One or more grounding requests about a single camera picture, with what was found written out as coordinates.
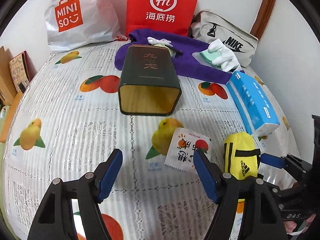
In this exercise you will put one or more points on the orange print snack sachet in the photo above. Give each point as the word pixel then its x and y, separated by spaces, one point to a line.
pixel 183 145

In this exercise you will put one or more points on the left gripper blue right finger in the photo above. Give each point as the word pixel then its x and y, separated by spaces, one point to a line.
pixel 209 174

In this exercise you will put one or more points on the patterned small card box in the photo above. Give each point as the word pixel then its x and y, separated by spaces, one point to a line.
pixel 20 71

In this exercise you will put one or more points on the dark green tin box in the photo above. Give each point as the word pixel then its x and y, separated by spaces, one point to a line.
pixel 148 84

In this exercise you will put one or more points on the blue tissue pack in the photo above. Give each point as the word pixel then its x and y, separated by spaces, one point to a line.
pixel 257 113

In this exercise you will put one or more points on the brown wooden door frame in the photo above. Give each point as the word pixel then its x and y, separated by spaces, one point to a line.
pixel 262 19

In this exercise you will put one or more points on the yellow Adidas mesh pouch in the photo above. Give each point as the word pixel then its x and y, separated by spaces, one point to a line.
pixel 241 156

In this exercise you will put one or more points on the grey Nike pouch bag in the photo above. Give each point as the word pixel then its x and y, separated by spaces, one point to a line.
pixel 208 26

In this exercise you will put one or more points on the mint green cloth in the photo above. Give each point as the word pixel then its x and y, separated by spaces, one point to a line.
pixel 206 57

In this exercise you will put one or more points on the brown cardboard box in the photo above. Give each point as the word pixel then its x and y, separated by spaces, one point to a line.
pixel 8 90

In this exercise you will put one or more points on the white sock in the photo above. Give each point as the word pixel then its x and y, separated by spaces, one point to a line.
pixel 227 60

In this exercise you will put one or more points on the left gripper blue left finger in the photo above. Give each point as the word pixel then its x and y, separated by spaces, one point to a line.
pixel 106 174

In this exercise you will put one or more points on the white cloth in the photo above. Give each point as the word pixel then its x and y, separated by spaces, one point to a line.
pixel 153 41

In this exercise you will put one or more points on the red paper shopping bag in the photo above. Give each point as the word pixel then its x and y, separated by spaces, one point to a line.
pixel 170 16

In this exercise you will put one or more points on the purple towel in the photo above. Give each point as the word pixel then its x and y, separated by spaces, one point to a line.
pixel 185 64

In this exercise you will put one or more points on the fruit print tablecloth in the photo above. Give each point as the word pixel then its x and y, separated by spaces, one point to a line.
pixel 69 121

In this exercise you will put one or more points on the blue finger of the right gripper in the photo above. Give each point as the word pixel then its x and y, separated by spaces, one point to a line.
pixel 273 161

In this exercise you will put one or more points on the white Miniso plastic bag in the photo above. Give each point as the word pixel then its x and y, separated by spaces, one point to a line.
pixel 72 24

